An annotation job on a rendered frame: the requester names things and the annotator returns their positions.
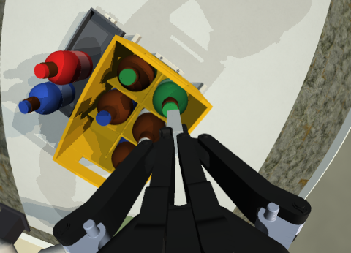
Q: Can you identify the brown bottle with green cap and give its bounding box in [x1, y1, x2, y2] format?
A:
[117, 54, 157, 92]

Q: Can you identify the green bottle with pale green label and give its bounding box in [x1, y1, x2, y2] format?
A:
[152, 78, 188, 118]

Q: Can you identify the red bottle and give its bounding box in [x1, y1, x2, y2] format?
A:
[34, 50, 93, 85]

